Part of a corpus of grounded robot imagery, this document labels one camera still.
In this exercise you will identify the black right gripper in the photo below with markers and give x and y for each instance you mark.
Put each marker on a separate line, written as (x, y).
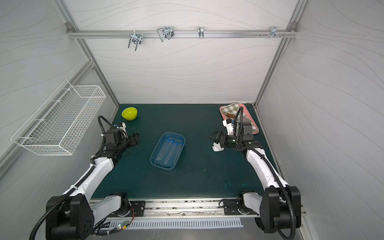
(222, 139)

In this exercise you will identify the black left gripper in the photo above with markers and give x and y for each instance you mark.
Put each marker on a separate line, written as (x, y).
(130, 139)

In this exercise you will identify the white gauze wipe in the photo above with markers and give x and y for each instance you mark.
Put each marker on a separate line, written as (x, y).
(217, 147)

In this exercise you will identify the blue capped test tube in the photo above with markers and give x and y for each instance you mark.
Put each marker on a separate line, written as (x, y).
(165, 143)

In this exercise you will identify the clear test tube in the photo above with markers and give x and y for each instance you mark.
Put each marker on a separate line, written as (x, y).
(178, 153)
(170, 153)
(166, 151)

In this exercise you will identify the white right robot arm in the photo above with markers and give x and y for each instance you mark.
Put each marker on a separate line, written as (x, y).
(278, 209)

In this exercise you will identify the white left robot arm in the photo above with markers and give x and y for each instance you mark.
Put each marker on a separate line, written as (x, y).
(71, 216)

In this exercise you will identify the yellow green bowl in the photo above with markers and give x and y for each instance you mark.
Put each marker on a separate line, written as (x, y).
(130, 113)

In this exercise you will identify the green white checkered cloth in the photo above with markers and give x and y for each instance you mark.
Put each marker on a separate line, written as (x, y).
(231, 109)

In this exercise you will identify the blue plastic tub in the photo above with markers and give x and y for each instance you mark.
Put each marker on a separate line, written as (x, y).
(160, 164)

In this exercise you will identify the pink plastic tray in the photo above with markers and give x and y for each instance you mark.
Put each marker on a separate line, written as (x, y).
(249, 117)

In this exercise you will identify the metal clamp hook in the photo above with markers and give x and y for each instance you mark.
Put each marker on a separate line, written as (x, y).
(165, 33)
(273, 33)
(201, 32)
(135, 40)

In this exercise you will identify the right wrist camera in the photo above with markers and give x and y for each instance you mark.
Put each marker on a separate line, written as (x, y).
(229, 125)

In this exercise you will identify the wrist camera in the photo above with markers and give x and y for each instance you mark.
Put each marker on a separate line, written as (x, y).
(229, 125)
(122, 126)

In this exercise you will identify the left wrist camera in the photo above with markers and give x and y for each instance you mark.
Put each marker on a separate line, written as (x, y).
(122, 126)

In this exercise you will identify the wooden handled metal spatula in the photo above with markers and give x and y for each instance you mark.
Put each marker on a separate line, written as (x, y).
(228, 115)

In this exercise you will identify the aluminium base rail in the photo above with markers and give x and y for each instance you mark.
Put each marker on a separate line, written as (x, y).
(188, 208)

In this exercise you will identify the white wire basket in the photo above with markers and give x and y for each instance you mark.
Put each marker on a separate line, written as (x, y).
(58, 125)

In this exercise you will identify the aluminium cross rail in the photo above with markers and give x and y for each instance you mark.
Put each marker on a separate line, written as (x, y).
(179, 34)

